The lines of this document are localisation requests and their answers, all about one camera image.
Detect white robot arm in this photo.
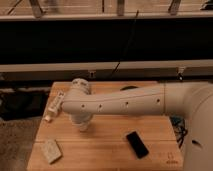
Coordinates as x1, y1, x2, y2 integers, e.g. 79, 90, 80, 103
62, 78, 213, 171

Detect metal window rail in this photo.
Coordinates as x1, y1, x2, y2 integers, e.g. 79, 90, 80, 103
0, 59, 213, 81

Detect black smartphone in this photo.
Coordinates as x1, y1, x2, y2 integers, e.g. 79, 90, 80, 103
126, 131, 149, 159

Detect beige sponge block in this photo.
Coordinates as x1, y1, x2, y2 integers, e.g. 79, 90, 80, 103
41, 139, 62, 164

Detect black and blue floor cables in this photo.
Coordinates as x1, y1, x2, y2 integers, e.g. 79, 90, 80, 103
169, 115, 189, 149

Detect black hanging cable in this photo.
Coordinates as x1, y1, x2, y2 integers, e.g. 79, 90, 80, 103
108, 9, 140, 80

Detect green bowl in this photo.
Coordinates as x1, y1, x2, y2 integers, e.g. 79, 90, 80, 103
120, 86, 138, 91

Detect white toothpaste tube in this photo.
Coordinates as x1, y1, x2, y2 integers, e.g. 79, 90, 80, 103
44, 91, 65, 122

